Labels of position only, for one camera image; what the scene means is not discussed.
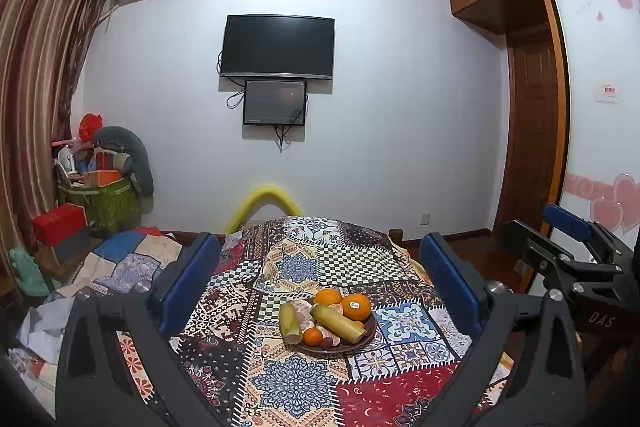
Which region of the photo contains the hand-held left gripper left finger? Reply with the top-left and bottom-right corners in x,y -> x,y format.
56,232 -> 222,427

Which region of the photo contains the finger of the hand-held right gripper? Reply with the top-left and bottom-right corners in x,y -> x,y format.
544,204 -> 637,260
500,219 -> 627,294

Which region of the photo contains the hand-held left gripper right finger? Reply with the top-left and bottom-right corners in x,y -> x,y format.
419,232 -> 588,427

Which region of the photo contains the large orange with sticker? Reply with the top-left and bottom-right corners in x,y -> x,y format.
341,293 -> 373,323

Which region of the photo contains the purple plate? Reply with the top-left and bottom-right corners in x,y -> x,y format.
282,302 -> 378,354

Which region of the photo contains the large plain orange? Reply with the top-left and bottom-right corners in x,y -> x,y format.
315,288 -> 344,308

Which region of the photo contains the patchwork bed blanket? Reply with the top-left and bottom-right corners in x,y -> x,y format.
60,229 -> 196,298

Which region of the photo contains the white heart-print sliding door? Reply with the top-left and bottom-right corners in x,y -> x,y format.
520,0 -> 640,298

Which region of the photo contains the wooden door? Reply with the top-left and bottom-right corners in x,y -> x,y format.
492,27 -> 559,238

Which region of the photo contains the green storage box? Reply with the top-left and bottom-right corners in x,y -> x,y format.
59,179 -> 142,235

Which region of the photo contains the yellow foam tube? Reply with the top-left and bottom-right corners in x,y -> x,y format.
225,184 -> 303,235

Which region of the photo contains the grey box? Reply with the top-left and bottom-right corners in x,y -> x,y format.
52,227 -> 93,265

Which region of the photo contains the patchwork printed tablecloth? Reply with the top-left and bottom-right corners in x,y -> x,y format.
117,216 -> 513,427

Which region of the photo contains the orange cardboard box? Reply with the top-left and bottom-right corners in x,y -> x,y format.
84,169 -> 123,188

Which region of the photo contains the red box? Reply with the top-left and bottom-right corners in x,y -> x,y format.
32,203 -> 88,245

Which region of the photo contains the white crumpled cloth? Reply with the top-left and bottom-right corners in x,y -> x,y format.
15,292 -> 101,363

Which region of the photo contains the red plastic bag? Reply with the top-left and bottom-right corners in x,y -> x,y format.
79,113 -> 103,140

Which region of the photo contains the striped brown curtain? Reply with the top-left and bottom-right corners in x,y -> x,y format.
0,0 -> 118,278

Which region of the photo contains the small black wall monitor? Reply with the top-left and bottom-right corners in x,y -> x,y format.
243,79 -> 307,126

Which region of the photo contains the wall-mounted black television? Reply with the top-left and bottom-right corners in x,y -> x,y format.
220,14 -> 336,82

